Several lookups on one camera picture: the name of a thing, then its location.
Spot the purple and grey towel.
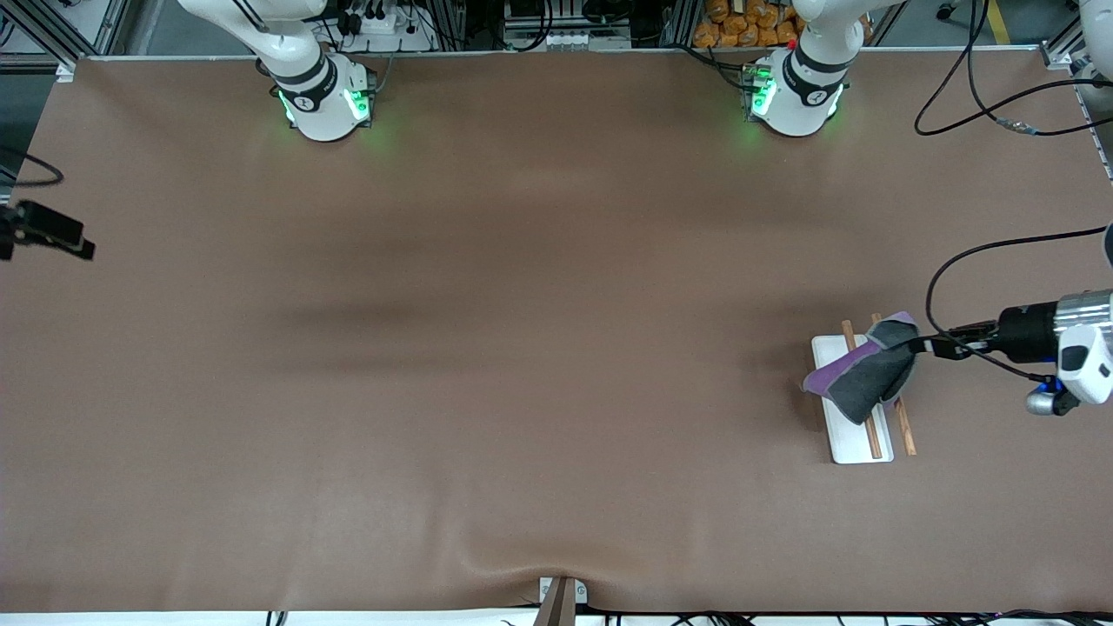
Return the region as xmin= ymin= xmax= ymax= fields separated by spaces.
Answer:
xmin=802 ymin=311 xmax=921 ymax=425

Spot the white rack with wooden bars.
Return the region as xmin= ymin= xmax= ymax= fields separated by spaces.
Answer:
xmin=811 ymin=313 xmax=917 ymax=465

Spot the pile of orange objects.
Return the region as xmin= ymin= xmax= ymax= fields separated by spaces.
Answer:
xmin=693 ymin=0 xmax=870 ymax=49

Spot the white power strip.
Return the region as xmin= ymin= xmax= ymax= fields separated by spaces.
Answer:
xmin=343 ymin=7 xmax=411 ymax=37

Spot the brown table cover mat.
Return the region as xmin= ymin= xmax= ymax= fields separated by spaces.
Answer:
xmin=0 ymin=50 xmax=1113 ymax=614

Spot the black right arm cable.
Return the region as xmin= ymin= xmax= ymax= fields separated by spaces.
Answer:
xmin=0 ymin=146 xmax=65 ymax=188

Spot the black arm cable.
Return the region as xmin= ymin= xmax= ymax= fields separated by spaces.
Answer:
xmin=0 ymin=146 xmax=65 ymax=188
xmin=913 ymin=0 xmax=1113 ymax=383

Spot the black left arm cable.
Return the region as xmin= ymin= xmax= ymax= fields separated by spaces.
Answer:
xmin=913 ymin=0 xmax=1113 ymax=383

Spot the aluminium frame profile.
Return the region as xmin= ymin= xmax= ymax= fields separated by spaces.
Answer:
xmin=1039 ymin=0 xmax=1113 ymax=183
xmin=0 ymin=0 xmax=131 ymax=81

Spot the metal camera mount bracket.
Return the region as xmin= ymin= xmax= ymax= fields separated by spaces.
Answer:
xmin=537 ymin=576 xmax=589 ymax=626

